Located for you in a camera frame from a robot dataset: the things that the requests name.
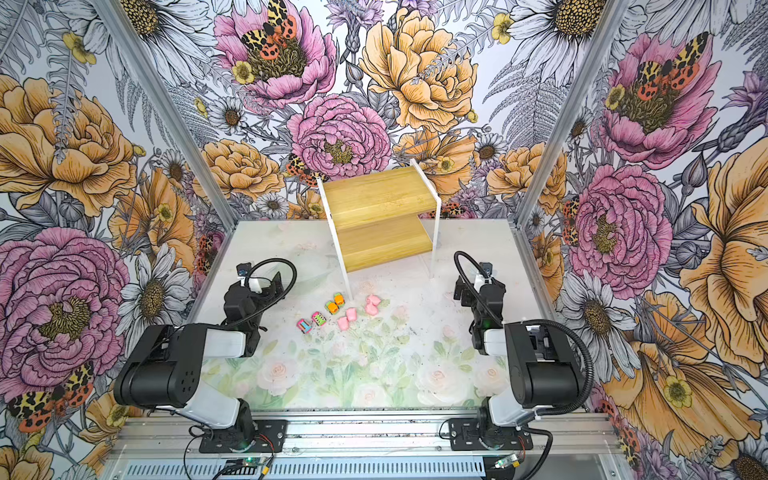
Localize pink truck green bed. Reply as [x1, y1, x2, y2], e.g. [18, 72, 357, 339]
[311, 311, 327, 327]

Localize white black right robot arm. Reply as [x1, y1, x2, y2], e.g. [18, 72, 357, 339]
[448, 276, 589, 451]

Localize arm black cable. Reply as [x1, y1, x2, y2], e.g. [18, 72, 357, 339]
[236, 257, 298, 330]
[453, 250, 595, 416]

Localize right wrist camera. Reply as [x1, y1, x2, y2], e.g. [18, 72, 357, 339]
[478, 262, 493, 283]

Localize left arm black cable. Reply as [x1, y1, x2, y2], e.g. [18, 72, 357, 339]
[236, 257, 298, 330]

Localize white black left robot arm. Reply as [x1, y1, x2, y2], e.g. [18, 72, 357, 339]
[113, 273, 285, 451]

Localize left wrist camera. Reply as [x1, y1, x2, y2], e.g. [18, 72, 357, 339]
[236, 262, 252, 278]

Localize green orange mixer truck near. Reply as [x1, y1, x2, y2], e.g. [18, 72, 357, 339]
[325, 301, 339, 315]

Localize aluminium mounting rail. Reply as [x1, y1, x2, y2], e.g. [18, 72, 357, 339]
[113, 408, 620, 459]

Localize green circuit board right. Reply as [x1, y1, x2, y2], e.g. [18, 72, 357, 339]
[494, 454, 520, 469]

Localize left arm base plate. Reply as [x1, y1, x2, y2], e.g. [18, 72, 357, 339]
[198, 420, 289, 454]

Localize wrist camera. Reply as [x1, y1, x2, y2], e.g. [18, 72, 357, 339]
[236, 262, 252, 278]
[478, 262, 493, 283]

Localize bamboo two-tier shelf white frame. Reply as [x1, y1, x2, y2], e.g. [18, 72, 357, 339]
[317, 159, 442, 298]

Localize green circuit board left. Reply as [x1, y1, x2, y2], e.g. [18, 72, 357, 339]
[226, 457, 274, 475]

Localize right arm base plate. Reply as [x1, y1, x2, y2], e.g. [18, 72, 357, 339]
[439, 417, 533, 451]

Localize pink truck blue bed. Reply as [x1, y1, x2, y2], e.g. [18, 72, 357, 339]
[296, 319, 312, 334]

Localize green circuit board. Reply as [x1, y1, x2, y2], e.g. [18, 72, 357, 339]
[226, 457, 274, 475]
[494, 454, 520, 469]

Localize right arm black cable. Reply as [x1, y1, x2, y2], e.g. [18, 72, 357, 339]
[453, 250, 595, 416]

